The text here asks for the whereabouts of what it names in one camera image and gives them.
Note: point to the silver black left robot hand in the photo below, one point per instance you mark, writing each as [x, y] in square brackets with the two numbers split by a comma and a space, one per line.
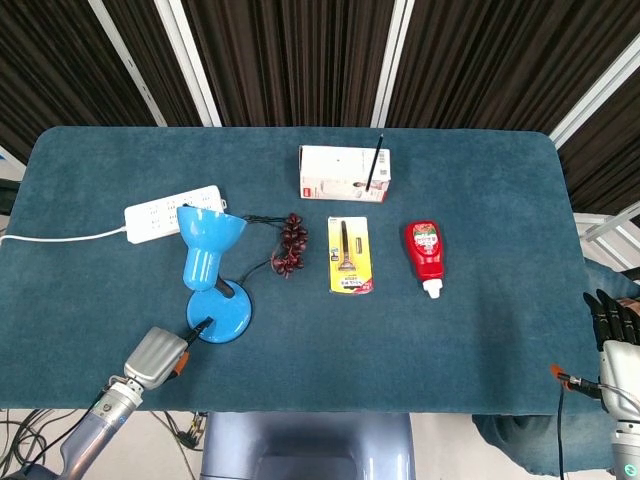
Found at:
[155, 357]

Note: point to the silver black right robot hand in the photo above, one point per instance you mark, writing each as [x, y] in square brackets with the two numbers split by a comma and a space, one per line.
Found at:
[620, 365]

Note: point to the blue desk lamp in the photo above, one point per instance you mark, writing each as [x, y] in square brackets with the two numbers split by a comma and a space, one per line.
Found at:
[200, 260]

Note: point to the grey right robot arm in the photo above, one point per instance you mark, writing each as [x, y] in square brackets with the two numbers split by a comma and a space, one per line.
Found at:
[625, 450]

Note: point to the white power strip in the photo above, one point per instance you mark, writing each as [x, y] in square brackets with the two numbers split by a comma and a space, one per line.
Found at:
[155, 215]

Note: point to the blue velvet tablecloth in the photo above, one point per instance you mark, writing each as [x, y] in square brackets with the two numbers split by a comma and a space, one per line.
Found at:
[320, 340]

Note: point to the grey blue robot torso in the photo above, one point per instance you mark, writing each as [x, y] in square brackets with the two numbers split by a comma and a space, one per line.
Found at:
[305, 445]

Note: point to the dark red fake grapes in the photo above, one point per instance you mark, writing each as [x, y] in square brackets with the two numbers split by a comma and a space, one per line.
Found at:
[292, 240]

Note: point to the razor in yellow blister pack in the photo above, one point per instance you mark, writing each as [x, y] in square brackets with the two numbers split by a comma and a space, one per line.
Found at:
[350, 270]

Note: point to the red ketchup bottle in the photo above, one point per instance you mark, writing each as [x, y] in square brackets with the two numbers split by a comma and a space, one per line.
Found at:
[425, 250]

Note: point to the white cardboard box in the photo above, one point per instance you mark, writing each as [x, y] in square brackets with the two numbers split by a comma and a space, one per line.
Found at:
[335, 170]

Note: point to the black pencil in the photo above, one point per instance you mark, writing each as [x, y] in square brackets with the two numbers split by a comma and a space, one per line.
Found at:
[374, 162]

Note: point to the brown pleated curtain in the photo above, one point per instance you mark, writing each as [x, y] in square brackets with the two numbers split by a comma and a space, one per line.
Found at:
[300, 60]

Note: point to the aluminium frame profile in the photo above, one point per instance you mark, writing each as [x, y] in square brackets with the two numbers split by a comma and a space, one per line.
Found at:
[607, 235]

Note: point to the white frame post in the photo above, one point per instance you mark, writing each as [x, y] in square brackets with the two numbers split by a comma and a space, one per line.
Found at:
[595, 90]
[190, 65]
[127, 62]
[392, 60]

